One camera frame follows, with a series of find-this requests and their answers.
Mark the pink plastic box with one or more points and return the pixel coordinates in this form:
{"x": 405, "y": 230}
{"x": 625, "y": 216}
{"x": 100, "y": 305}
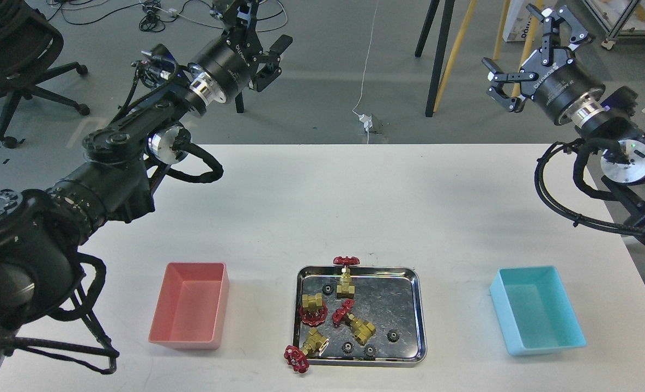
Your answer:
{"x": 191, "y": 307}

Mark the blue plastic box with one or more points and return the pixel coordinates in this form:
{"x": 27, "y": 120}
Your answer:
{"x": 534, "y": 311}

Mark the brass valve tray bottom left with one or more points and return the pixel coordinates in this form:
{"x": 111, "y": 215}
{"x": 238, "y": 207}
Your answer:
{"x": 314, "y": 344}

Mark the black office chair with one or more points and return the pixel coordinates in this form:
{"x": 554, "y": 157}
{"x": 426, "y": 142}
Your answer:
{"x": 29, "y": 44}

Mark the brass valve top of tray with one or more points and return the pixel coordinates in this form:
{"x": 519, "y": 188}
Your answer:
{"x": 346, "y": 287}

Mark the black gear bottom right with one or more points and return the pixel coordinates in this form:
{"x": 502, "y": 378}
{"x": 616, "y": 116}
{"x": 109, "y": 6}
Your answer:
{"x": 370, "y": 353}

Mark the brass valve tray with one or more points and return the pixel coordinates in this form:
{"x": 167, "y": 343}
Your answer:
{"x": 361, "y": 330}
{"x": 314, "y": 344}

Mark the aluminium frame cart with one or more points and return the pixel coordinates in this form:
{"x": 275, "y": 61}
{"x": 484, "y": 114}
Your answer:
{"x": 618, "y": 19}

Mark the brass valve tray centre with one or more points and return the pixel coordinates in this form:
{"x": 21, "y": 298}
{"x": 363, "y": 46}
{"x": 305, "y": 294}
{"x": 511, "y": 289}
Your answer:
{"x": 361, "y": 330}

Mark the yellow wooden stool legs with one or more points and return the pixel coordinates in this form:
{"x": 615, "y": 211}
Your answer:
{"x": 480, "y": 22}

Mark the black gear top left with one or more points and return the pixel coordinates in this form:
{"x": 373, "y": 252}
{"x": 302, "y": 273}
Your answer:
{"x": 327, "y": 289}

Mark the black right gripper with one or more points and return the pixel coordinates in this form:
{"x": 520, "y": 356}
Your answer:
{"x": 559, "y": 81}

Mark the cardboard box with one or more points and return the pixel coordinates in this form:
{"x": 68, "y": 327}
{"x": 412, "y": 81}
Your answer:
{"x": 517, "y": 20}

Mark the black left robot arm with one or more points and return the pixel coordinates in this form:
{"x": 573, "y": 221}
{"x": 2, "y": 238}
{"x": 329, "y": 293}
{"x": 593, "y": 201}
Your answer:
{"x": 48, "y": 288}

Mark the brass valve red handwheel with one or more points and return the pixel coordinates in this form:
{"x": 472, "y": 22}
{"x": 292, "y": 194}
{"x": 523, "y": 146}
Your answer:
{"x": 313, "y": 310}

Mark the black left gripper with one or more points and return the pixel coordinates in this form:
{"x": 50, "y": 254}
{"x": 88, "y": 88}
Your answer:
{"x": 235, "y": 60}

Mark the black tripod leg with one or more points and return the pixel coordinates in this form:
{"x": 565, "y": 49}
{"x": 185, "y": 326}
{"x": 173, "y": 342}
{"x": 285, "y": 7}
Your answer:
{"x": 240, "y": 103}

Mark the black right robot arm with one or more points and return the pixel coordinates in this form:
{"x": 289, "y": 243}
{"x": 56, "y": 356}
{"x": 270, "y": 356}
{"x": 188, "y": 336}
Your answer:
{"x": 610, "y": 151}

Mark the black stool legs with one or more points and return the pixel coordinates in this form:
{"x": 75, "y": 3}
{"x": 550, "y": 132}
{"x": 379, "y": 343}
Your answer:
{"x": 440, "y": 48}

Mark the metal tray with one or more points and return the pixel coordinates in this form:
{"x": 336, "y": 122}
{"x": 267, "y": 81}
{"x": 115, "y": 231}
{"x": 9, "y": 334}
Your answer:
{"x": 386, "y": 296}

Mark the black gear bottom centre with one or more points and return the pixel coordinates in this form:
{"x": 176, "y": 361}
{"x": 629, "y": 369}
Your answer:
{"x": 348, "y": 347}

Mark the black gear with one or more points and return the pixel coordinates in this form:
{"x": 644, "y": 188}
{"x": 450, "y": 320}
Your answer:
{"x": 327, "y": 289}
{"x": 393, "y": 335}
{"x": 370, "y": 353}
{"x": 348, "y": 347}

